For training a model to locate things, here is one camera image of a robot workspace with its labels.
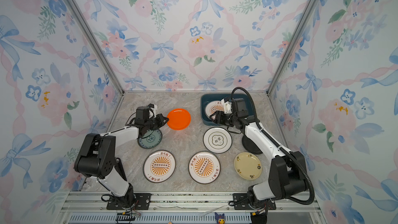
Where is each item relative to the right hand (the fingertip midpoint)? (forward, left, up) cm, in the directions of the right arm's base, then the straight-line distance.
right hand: (214, 116), depth 84 cm
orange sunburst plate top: (+20, +1, -15) cm, 25 cm away
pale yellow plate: (-20, -19, -19) cm, 33 cm away
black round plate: (-8, -22, -18) cm, 30 cm away
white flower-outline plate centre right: (-5, -2, -18) cm, 18 cm away
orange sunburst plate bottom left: (-21, +30, -17) cm, 40 cm away
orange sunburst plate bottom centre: (-21, +5, -17) cm, 28 cm away
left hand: (+5, +26, -8) cm, 28 cm away
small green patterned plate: (-6, +38, -17) cm, 42 cm away
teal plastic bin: (+25, +4, -12) cm, 28 cm away
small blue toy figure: (-44, -1, -15) cm, 47 cm away
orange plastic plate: (+5, +21, -10) cm, 24 cm away
